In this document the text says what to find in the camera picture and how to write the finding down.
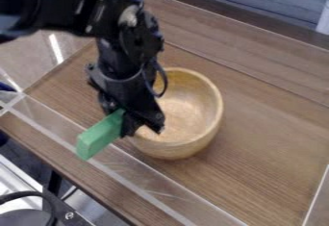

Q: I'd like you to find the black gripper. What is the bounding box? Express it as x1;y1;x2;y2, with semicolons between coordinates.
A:
83;63;167;138

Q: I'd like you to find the green rectangular block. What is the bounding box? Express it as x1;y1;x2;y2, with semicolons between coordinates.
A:
76;109;124;161

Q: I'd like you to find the brown wooden bowl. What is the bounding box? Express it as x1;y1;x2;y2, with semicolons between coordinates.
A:
128;67;223;160

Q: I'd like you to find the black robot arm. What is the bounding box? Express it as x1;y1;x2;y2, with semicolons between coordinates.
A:
0;0;166;137

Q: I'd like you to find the black table leg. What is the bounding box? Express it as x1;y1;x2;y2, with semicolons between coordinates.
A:
48;171;63;196

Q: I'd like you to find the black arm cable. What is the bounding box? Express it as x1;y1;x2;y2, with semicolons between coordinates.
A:
140;58;170;99

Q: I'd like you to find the black metal bracket with screw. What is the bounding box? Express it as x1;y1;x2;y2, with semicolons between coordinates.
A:
43;190;95;226

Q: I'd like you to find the black cable loop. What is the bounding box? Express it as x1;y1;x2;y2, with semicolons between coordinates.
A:
0;190;59;226

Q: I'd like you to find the clear acrylic tray enclosure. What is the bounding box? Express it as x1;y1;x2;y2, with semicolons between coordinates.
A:
0;0;329;226

